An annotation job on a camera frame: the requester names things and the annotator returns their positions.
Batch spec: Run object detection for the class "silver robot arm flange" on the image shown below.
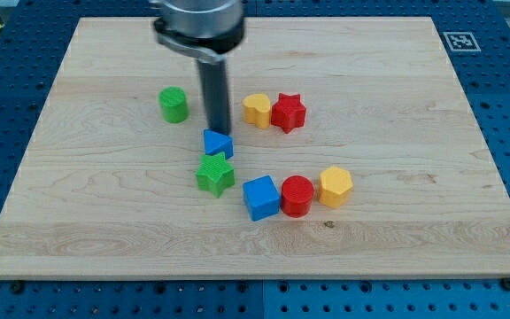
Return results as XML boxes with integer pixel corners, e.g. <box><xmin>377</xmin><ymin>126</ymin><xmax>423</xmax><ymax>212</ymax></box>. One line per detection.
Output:
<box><xmin>150</xmin><ymin>0</ymin><xmax>244</xmax><ymax>65</ymax></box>

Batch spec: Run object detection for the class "green star block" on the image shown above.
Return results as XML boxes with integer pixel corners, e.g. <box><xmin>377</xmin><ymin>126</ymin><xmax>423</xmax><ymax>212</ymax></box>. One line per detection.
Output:
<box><xmin>196</xmin><ymin>152</ymin><xmax>235</xmax><ymax>198</ymax></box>

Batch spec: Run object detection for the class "red star block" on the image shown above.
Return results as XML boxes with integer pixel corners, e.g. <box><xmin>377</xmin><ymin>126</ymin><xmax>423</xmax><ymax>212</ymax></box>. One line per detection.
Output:
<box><xmin>271</xmin><ymin>93</ymin><xmax>306</xmax><ymax>134</ymax></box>

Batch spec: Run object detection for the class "blue cube block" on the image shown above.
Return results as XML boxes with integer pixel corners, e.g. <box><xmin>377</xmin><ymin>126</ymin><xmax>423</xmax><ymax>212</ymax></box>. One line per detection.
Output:
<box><xmin>243</xmin><ymin>175</ymin><xmax>281</xmax><ymax>222</ymax></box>

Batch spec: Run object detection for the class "blue triangle block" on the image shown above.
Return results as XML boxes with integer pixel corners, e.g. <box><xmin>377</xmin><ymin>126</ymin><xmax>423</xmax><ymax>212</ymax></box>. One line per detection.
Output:
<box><xmin>203</xmin><ymin>129</ymin><xmax>234</xmax><ymax>159</ymax></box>

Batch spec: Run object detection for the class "yellow heart block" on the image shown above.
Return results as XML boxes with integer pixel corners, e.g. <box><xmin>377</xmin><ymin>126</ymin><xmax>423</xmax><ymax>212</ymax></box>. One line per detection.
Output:
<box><xmin>242</xmin><ymin>93</ymin><xmax>271</xmax><ymax>129</ymax></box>

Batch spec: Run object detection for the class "red cylinder block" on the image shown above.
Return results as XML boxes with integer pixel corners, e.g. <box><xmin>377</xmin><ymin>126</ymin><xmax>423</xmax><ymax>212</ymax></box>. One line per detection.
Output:
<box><xmin>280</xmin><ymin>175</ymin><xmax>314</xmax><ymax>218</ymax></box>

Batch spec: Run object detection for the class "yellow hexagon block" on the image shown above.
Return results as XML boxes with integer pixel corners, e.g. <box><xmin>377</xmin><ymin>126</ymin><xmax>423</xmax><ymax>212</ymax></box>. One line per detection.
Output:
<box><xmin>318</xmin><ymin>166</ymin><xmax>353</xmax><ymax>208</ymax></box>

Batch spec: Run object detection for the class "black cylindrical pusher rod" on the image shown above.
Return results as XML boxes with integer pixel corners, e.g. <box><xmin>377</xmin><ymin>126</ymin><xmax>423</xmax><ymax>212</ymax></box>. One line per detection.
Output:
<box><xmin>197</xmin><ymin>60</ymin><xmax>232</xmax><ymax>135</ymax></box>

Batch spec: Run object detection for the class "light wooden board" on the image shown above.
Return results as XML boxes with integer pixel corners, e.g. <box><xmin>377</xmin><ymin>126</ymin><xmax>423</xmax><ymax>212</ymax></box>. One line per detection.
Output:
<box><xmin>0</xmin><ymin>17</ymin><xmax>510</xmax><ymax>281</ymax></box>

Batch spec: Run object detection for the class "green cylinder block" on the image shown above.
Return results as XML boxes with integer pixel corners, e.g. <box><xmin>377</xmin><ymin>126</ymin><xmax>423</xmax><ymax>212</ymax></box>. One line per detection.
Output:
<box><xmin>158</xmin><ymin>87</ymin><xmax>189</xmax><ymax>123</ymax></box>

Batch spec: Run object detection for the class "white fiducial marker tag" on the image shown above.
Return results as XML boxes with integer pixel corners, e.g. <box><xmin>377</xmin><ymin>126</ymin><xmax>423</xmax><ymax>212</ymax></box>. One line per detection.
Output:
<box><xmin>443</xmin><ymin>31</ymin><xmax>481</xmax><ymax>52</ymax></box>

